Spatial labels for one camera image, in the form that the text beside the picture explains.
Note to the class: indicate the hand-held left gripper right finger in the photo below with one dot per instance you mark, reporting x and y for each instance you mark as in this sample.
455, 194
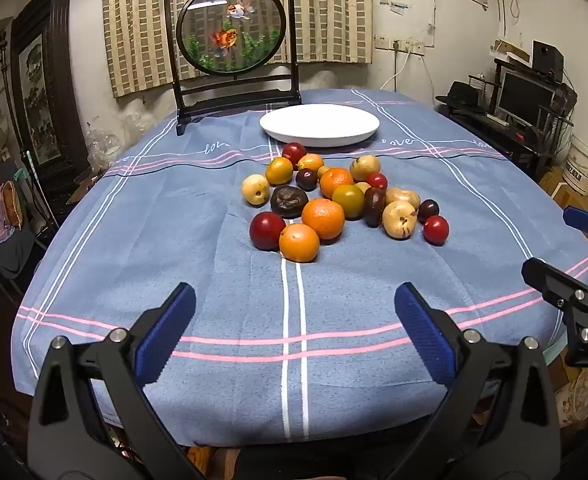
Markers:
423, 330

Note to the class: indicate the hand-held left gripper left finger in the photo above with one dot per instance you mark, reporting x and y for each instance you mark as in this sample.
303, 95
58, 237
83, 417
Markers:
166, 330

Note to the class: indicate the small bright red fruit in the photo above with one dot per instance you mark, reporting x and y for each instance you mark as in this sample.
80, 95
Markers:
435, 230
376, 180

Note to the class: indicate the pale yellow fruit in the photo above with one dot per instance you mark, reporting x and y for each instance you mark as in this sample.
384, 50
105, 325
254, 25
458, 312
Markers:
256, 189
399, 219
402, 196

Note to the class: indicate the dark purple plum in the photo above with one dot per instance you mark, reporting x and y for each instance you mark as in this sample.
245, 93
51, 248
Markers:
306, 179
428, 209

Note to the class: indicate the dark maroon oblong fruit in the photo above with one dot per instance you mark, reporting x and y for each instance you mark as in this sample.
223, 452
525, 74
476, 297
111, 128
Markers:
374, 206

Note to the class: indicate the dark red plum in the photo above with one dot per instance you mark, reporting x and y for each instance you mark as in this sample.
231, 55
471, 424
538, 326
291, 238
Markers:
268, 230
294, 152

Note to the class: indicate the green-yellow round fruit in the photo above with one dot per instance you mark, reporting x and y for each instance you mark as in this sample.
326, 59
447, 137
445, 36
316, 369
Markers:
348, 201

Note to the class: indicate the bumpy mandarin orange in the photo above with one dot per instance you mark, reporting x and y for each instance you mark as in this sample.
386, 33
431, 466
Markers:
337, 182
323, 218

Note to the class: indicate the smooth orange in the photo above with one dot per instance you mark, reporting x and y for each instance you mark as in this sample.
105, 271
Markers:
299, 242
310, 162

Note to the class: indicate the small tan longan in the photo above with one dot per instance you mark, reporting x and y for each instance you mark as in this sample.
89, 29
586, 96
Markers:
324, 171
362, 187

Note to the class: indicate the striped yellow pepino melon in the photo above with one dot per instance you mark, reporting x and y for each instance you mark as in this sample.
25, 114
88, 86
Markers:
364, 167

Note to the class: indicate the wrinkled dark passion fruit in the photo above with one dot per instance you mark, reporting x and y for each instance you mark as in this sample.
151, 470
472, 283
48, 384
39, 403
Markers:
289, 201

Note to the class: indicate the yellow-orange round fruit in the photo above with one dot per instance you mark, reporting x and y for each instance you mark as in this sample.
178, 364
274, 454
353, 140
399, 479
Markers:
279, 170

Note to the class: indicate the white oval plate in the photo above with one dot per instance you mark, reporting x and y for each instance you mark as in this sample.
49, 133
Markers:
319, 122

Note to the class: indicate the brown cardboard sheets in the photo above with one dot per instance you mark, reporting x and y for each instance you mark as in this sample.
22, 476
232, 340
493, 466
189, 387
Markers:
568, 190

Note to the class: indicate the white plastic bucket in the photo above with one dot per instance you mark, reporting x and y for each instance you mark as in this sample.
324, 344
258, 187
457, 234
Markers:
583, 162

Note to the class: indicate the blue striped tablecloth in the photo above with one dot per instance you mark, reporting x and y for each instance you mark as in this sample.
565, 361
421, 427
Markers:
174, 240

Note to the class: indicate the black desk rack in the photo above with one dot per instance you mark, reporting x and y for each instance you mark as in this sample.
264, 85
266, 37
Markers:
493, 132

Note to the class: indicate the black computer monitor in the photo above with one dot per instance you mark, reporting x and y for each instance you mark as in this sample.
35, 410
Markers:
526, 95

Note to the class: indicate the black speaker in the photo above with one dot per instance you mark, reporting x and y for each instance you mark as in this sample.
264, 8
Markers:
547, 61

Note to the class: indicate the dark clothes pile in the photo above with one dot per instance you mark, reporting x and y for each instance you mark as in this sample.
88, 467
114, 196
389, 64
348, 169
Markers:
11, 257

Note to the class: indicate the black hat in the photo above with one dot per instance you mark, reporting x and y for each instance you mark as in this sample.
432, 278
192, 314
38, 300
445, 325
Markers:
461, 92

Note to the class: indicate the flat cardboard box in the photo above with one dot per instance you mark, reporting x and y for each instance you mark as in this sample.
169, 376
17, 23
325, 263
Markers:
511, 51

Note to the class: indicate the orange purple cloth bag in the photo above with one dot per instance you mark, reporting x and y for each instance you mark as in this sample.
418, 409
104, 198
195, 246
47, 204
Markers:
8, 210

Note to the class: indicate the clear plastic bags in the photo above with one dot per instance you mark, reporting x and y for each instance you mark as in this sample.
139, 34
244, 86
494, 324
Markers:
105, 135

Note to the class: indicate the dark framed painting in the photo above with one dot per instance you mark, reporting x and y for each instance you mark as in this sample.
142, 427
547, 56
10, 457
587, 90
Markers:
36, 90

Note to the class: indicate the beige checked curtain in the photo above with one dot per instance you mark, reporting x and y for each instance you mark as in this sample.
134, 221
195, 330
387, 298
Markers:
334, 10

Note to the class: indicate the white wall socket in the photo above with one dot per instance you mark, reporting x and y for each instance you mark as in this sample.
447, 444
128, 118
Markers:
382, 42

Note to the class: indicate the paper labels on wall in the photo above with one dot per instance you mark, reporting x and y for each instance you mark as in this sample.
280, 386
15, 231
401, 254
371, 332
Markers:
392, 6

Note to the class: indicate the goldfish screen in black frame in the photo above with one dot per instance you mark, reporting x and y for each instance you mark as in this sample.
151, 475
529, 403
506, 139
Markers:
224, 40

